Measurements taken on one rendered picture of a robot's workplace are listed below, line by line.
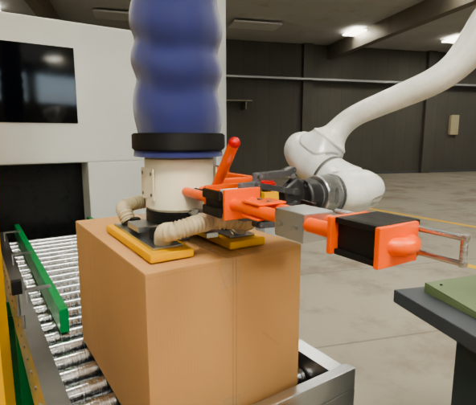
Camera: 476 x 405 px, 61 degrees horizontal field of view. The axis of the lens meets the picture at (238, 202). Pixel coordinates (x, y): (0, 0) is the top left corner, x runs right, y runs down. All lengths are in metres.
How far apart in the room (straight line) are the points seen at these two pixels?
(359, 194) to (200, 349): 0.49
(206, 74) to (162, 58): 0.10
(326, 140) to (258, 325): 0.48
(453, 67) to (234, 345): 0.78
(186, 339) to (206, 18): 0.69
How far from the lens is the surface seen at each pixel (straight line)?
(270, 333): 1.02
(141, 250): 0.90
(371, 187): 0.99
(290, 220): 0.62
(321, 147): 1.03
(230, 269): 0.89
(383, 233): 0.49
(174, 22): 0.95
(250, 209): 0.70
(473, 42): 1.04
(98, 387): 1.26
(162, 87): 0.94
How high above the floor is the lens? 1.21
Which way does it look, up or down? 9 degrees down
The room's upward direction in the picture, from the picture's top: straight up
